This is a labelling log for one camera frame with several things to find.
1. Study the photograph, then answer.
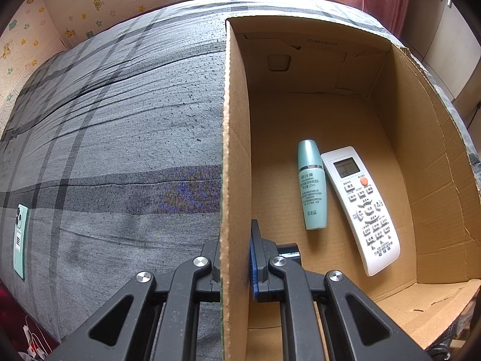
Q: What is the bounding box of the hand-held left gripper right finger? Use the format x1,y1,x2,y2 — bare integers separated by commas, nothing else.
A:
250,218,434,361

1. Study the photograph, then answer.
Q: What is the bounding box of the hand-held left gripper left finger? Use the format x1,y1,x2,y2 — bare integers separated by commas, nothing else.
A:
49,239,222,361

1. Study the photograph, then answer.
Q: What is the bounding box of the black round jar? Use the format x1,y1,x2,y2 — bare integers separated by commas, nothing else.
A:
277,242,302,267

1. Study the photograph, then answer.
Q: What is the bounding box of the light green cosmetic bottle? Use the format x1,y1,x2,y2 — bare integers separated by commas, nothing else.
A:
297,139,327,231

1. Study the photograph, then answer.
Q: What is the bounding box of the white remote control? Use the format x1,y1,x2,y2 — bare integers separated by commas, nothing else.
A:
321,146,401,277

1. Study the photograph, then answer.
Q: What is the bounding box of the cardboard box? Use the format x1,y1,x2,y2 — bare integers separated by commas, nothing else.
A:
219,16,481,361

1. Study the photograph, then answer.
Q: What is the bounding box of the grey plaid blanket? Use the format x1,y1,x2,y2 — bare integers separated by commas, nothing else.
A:
0,0,481,347

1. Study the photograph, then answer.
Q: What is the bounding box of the light green smartphone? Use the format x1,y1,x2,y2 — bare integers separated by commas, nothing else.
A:
13,203,30,281

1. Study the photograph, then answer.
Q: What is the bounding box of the dark red cloth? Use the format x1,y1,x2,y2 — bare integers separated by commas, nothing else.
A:
0,285,59,361

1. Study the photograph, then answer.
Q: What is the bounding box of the beige wardrobe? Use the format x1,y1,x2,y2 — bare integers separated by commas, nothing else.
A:
408,0,481,128

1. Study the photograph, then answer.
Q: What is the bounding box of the red curtain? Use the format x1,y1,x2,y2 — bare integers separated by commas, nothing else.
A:
362,0,415,43

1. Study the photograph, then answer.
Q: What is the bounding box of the white cable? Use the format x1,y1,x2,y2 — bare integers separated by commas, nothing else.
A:
20,314,52,359

